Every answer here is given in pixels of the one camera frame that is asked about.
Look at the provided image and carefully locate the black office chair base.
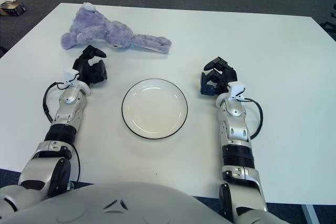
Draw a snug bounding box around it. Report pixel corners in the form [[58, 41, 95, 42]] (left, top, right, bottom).
[[320, 11, 336, 42]]

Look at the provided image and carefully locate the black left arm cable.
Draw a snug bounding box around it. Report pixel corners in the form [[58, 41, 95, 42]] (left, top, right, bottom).
[[43, 81, 81, 183]]

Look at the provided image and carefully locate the purple plush bear doll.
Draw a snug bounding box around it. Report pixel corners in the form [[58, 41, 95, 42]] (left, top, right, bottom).
[[60, 2, 172, 56]]

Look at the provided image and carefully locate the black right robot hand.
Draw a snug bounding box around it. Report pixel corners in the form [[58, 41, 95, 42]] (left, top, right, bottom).
[[199, 56, 238, 96]]

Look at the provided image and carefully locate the white plate with black rim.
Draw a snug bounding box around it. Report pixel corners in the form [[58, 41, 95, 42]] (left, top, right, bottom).
[[121, 78, 188, 140]]

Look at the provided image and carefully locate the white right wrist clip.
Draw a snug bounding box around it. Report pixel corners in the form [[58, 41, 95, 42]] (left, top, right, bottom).
[[227, 82, 246, 101]]

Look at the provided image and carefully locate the white table leg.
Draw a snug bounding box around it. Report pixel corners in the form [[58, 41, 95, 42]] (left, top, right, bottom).
[[301, 204, 320, 224]]

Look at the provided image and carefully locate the dark cardboard box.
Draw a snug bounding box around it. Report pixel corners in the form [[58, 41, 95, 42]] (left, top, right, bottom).
[[0, 1, 27, 16]]

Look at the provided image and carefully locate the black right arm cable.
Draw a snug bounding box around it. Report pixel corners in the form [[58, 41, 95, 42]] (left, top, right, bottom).
[[244, 98, 263, 140]]

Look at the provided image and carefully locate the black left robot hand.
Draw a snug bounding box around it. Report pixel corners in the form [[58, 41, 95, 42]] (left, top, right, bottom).
[[72, 45, 108, 86]]

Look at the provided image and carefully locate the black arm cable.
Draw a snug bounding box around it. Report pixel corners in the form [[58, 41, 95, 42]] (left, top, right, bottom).
[[43, 81, 81, 183], [244, 98, 263, 140]]

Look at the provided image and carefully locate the grey robot torso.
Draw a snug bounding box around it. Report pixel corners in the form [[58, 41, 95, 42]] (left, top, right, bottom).
[[0, 180, 232, 224]]

